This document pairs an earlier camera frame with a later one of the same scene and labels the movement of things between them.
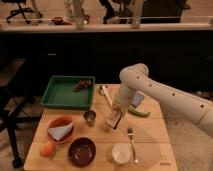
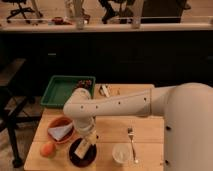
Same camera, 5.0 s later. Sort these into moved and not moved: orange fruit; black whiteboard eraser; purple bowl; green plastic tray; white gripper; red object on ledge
Moved: white gripper; black whiteboard eraser
Not moved: purple bowl; orange fruit; red object on ledge; green plastic tray
